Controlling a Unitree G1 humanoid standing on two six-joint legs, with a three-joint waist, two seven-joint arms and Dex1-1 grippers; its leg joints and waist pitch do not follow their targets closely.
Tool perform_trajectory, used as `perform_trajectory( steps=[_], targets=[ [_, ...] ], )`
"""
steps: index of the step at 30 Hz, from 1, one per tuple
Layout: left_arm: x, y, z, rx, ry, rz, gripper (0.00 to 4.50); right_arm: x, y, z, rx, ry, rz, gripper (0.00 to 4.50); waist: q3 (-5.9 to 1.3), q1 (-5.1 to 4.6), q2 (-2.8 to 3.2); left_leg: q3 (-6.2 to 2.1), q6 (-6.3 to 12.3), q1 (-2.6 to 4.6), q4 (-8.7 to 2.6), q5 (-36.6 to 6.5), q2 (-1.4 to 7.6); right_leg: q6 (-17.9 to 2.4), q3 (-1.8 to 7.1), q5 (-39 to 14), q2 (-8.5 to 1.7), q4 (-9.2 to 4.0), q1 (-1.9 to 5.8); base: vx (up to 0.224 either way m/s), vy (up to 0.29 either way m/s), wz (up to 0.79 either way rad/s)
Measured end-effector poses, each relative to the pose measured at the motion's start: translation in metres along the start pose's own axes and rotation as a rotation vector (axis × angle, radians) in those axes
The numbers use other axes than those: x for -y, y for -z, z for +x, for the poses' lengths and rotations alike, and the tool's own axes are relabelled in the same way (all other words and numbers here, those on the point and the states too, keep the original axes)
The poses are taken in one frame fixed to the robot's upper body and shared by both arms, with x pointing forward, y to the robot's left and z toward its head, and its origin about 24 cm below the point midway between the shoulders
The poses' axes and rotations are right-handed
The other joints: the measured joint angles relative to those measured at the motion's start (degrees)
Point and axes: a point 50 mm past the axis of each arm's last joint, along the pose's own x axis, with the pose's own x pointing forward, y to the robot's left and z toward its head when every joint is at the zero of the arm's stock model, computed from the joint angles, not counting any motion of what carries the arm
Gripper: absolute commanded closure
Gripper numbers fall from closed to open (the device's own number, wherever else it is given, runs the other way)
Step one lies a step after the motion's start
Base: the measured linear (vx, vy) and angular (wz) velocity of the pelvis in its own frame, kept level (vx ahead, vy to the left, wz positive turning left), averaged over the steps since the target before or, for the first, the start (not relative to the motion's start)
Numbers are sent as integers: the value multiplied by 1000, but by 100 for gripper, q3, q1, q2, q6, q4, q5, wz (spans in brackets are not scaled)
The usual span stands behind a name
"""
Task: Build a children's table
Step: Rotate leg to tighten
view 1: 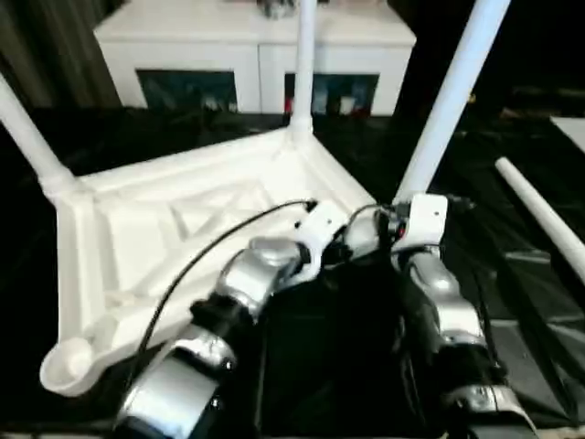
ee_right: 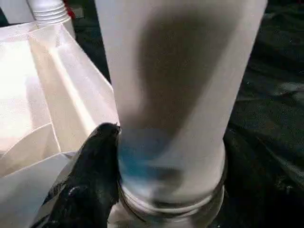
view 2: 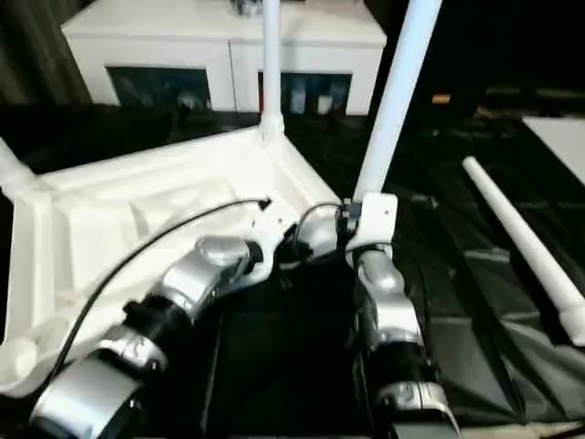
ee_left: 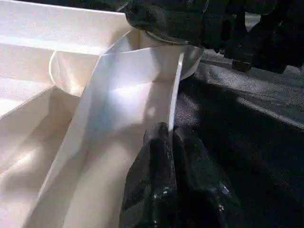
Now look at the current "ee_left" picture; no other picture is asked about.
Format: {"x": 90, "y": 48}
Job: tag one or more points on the white plastic table top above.
{"x": 83, "y": 107}

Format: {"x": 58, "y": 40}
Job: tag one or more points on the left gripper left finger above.
{"x": 152, "y": 187}

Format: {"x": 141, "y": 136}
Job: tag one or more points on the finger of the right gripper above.
{"x": 166, "y": 19}

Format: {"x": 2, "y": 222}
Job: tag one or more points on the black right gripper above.
{"x": 256, "y": 35}

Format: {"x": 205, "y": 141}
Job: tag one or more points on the black work mat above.
{"x": 237, "y": 118}

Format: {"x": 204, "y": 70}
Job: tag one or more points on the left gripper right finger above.
{"x": 204, "y": 190}

